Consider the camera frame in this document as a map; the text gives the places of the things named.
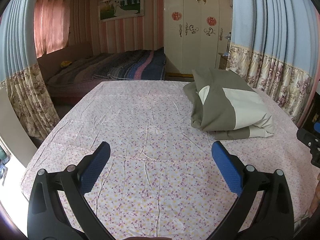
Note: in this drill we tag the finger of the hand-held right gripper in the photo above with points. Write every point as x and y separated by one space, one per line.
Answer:
308 140

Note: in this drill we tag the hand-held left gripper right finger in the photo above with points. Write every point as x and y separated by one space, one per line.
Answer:
226 167

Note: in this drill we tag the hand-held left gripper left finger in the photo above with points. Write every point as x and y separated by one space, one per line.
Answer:
96 167

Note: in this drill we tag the grey and white jacket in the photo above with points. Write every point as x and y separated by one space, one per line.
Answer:
220 110

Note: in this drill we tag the white panel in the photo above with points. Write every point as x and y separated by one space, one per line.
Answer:
15 130

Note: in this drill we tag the wooden nightstand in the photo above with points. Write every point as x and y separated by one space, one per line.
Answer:
223 62

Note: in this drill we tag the small yellow toy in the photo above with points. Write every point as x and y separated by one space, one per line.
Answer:
65 63

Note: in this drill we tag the striped bed blanket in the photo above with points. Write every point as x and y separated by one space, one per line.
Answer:
140 65

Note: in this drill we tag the blue curtain with floral hem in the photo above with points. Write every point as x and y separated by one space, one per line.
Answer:
275 30
17 30

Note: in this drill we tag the brown bed headboard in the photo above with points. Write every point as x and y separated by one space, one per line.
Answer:
75 52

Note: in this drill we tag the white wardrobe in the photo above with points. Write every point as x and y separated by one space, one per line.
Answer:
195 50

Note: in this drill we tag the round red wardrobe sticker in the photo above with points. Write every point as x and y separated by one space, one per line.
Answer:
211 20
176 15

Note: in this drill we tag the pink window curtain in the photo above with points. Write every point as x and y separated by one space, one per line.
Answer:
50 25

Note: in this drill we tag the framed wall picture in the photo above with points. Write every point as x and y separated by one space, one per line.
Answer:
120 6

